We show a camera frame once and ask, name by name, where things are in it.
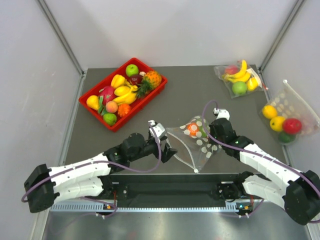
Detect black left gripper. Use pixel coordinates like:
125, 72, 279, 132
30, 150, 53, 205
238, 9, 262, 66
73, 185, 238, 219
129, 135, 177, 163

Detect clear polka dot zip bag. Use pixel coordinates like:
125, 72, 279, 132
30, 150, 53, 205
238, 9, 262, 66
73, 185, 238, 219
166, 115, 222, 173

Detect green fake fruit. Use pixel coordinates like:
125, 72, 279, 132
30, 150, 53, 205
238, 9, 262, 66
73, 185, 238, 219
196, 119, 210, 138

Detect red peach fake fruit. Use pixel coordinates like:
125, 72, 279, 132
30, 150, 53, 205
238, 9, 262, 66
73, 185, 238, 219
105, 100, 118, 114

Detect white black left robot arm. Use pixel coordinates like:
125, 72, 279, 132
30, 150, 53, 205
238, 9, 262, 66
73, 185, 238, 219
21, 133, 178, 213

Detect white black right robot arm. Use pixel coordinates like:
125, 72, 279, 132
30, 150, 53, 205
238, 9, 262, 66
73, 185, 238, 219
209, 118, 320, 225

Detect orange fake carved fruit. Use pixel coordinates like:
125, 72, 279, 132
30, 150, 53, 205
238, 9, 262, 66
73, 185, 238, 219
117, 103, 132, 118

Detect green fake lime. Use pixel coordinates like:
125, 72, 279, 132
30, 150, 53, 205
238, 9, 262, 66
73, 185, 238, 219
103, 113, 117, 126

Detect yellow fake banana bunch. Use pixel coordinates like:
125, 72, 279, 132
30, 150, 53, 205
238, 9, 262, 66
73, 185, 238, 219
113, 85, 138, 105

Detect fake pineapple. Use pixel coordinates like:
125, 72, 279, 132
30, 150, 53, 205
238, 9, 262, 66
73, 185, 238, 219
135, 70, 162, 99

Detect dark red fake plum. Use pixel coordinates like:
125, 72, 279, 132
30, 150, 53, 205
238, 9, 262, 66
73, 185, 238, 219
128, 74, 143, 86

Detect pink fake dragon fruit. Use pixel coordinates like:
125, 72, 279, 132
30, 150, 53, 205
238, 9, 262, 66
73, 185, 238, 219
97, 86, 116, 116

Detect yellow fake bell pepper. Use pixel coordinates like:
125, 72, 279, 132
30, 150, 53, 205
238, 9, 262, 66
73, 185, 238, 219
110, 74, 126, 89

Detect green fake apple in tray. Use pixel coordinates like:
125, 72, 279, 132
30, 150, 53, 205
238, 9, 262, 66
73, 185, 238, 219
125, 64, 140, 77

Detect yellow fake pear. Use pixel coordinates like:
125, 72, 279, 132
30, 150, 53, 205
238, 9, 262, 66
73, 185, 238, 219
86, 95, 100, 111

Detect green apple in bag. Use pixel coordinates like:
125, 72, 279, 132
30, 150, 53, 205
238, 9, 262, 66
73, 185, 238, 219
232, 81, 247, 96

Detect clear zip bag with bananas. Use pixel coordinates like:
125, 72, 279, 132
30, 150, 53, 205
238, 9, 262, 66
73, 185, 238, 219
213, 59, 269, 99

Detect red fruit in bag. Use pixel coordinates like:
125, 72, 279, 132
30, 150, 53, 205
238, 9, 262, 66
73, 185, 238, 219
224, 65, 239, 75

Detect yellow bananas in bag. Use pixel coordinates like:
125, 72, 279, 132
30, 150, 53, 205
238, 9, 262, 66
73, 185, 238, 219
222, 59, 251, 83

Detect yellow fruit in bag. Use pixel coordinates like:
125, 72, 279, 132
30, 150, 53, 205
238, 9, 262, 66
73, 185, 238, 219
246, 77, 259, 92

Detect green fruit in right bag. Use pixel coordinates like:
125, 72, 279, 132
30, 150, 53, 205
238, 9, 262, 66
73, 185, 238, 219
277, 131, 296, 144

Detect red fake apple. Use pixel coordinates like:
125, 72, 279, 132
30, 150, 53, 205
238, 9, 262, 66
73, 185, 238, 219
282, 118, 302, 135

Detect dotted zip bag at right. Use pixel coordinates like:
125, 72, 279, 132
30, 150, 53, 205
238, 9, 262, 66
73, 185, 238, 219
259, 79, 320, 146

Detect red plastic tray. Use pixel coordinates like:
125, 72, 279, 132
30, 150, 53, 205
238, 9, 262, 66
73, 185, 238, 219
79, 57, 168, 132

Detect yellow lemon upper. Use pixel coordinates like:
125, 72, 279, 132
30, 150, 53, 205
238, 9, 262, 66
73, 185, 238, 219
262, 105, 278, 120

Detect yellow lemon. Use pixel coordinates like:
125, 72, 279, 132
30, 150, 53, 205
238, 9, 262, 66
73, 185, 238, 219
269, 116, 286, 132
262, 105, 278, 120

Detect yellow lemon lower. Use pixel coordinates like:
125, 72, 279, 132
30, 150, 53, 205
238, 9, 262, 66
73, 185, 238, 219
269, 116, 286, 132

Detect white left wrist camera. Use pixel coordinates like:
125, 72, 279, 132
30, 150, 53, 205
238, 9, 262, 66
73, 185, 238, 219
148, 120, 167, 141

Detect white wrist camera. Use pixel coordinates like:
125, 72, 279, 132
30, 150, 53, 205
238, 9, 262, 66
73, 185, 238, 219
213, 107, 230, 121
148, 120, 167, 141

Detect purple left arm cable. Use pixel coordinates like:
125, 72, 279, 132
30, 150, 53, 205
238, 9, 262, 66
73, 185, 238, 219
21, 121, 163, 223

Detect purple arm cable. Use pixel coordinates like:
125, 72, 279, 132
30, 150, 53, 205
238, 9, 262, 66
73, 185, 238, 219
201, 99, 320, 223
21, 121, 163, 223

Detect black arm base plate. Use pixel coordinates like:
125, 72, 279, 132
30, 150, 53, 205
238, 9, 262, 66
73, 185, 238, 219
84, 173, 253, 202

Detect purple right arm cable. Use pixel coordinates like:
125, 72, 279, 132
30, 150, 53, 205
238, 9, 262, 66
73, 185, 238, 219
201, 99, 320, 223

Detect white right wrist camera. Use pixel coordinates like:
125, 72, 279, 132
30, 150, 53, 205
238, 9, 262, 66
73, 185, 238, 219
213, 107, 230, 121

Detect grey slotted cable duct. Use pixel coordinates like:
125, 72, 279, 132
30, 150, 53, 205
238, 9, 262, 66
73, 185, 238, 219
50, 201, 250, 213

